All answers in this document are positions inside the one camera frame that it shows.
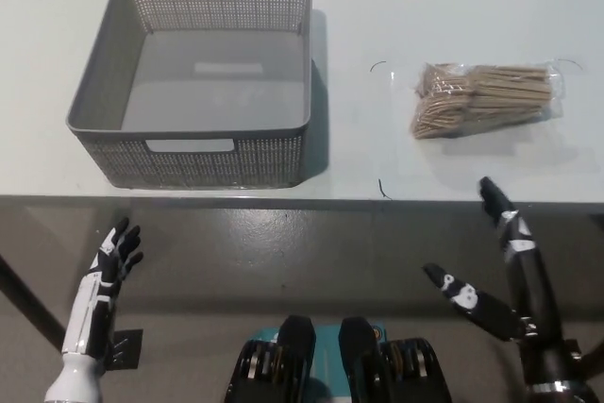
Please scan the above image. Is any clear bag of wooden cutlery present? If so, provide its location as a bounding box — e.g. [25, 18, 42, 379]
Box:
[408, 59, 565, 142]

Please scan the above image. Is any grey perforated plastic basket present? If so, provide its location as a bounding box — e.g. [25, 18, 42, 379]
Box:
[65, 0, 313, 191]

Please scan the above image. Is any black diagonal table leg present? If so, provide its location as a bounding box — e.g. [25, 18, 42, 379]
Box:
[0, 255, 66, 336]

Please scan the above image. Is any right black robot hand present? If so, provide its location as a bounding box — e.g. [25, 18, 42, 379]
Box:
[422, 176, 579, 383]

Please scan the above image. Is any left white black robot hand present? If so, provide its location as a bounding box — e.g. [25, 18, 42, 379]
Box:
[60, 217, 144, 358]

